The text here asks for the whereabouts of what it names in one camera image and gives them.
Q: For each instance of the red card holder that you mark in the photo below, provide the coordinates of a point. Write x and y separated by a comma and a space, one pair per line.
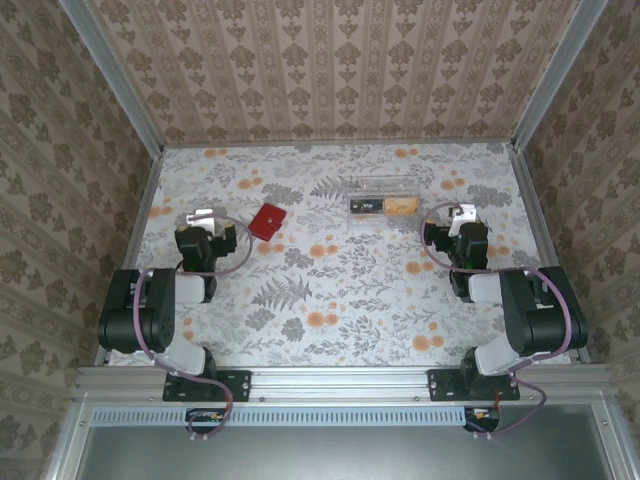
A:
267, 221

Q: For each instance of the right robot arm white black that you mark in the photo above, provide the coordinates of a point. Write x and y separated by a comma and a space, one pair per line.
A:
540, 320

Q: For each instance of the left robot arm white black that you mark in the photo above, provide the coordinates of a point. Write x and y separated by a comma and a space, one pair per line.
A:
125, 310

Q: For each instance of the gold credit card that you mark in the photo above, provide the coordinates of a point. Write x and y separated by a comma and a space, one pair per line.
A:
400, 206

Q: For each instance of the black VIP credit card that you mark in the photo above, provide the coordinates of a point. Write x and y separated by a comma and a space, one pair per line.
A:
367, 207

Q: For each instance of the clear plastic box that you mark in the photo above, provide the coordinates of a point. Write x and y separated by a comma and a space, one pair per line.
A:
385, 186

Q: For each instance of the floral table cover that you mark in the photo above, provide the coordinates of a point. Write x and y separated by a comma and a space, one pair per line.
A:
320, 325

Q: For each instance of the grey metal sheet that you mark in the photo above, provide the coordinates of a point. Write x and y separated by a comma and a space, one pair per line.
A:
340, 455

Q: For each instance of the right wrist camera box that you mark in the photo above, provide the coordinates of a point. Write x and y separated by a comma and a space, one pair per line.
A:
465, 215

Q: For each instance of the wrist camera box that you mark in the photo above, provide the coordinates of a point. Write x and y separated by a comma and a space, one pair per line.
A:
200, 220
465, 215

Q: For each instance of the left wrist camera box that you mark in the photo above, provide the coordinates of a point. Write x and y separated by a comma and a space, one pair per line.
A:
200, 220

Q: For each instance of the aluminium side rail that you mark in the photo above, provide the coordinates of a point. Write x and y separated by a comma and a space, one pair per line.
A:
532, 200
134, 240

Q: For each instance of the aluminium back rail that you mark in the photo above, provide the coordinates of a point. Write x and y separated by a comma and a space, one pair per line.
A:
340, 143

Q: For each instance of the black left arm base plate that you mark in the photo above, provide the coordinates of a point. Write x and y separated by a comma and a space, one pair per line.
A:
240, 385

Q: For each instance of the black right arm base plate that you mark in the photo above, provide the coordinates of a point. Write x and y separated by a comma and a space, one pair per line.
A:
440, 385

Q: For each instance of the aluminium mounting rail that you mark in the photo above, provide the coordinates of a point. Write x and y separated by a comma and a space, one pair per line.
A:
340, 382

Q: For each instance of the aluminium frame post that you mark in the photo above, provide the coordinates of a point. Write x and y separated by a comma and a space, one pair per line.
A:
555, 80
115, 80

